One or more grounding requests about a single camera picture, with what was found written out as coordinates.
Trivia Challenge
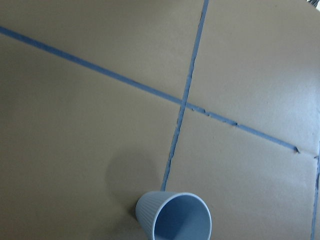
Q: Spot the blue plastic cup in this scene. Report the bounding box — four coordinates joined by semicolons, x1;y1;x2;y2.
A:
135;191;212;240

